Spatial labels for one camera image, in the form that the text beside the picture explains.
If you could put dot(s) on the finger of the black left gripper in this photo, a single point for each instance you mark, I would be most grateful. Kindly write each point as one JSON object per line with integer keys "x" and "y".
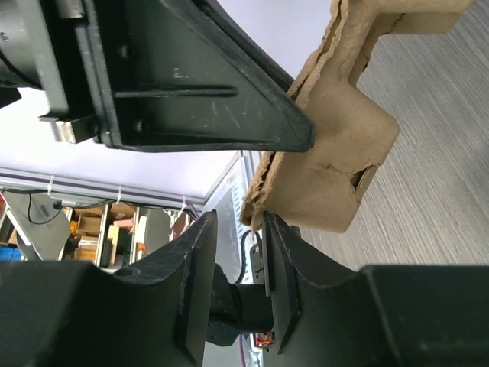
{"x": 182, "y": 76}

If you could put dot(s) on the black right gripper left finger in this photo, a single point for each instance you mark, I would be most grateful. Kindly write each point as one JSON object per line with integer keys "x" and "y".
{"x": 171, "y": 289}

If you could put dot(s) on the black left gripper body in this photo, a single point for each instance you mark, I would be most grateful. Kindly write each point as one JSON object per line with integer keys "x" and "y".
{"x": 45, "y": 46}

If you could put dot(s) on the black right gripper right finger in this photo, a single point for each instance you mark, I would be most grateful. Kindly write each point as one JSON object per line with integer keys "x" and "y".
{"x": 299, "y": 280}

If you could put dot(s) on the brown cardboard cup carrier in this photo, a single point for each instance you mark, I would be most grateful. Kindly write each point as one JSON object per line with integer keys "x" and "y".
{"x": 323, "y": 187}

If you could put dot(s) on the cluttered background storage shelves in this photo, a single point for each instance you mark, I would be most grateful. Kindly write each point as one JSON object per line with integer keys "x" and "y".
{"x": 111, "y": 234}

